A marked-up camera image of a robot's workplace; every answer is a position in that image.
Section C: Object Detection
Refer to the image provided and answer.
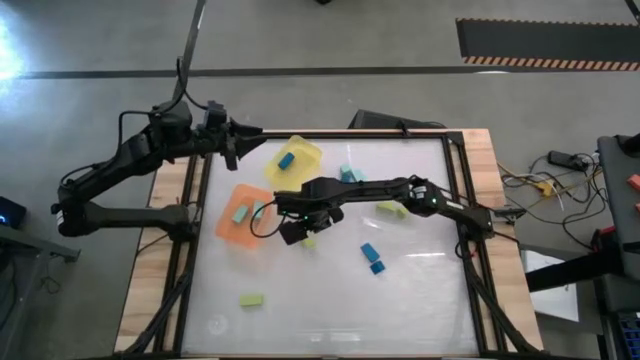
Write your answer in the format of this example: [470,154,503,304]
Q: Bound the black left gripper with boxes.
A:
[192,117,269,172]

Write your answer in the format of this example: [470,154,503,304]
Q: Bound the yellow translucent plastic bin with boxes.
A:
[263,133,325,193]

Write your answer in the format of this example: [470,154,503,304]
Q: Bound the orange translucent plastic bin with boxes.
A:
[214,182,275,251]

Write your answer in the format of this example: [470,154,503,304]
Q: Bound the black flat case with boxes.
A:
[347,109,447,132]

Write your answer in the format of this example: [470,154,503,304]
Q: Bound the grey desk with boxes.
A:
[0,223,82,360]

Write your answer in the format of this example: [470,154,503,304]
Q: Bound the black device with blue light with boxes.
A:
[0,195,28,231]

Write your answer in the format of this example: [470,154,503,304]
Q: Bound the white paper sheet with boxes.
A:
[519,248,581,324]

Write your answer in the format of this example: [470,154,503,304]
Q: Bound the black stand leg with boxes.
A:
[524,243,626,294]

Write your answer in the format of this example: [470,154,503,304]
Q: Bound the black power strip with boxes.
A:
[547,149,590,172]

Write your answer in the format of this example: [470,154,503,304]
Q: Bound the red clamp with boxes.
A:
[591,224,617,252]

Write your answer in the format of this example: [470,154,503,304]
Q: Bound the black hazard-striped floor mat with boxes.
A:
[454,17,640,73]

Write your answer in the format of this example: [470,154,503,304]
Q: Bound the dark grey side cart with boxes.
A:
[596,133,640,281]

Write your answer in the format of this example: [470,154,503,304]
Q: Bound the black keyboard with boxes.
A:
[615,310,640,347]

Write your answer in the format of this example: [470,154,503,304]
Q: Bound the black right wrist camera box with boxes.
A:
[278,219,309,246]

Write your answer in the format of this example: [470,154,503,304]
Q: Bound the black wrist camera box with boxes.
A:
[278,219,309,246]
[201,99,229,130]

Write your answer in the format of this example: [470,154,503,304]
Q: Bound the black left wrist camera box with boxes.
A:
[201,99,229,130]

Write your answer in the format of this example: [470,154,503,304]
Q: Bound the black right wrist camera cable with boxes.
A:
[248,199,282,240]

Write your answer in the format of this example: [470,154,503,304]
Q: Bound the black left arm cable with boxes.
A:
[175,57,209,112]

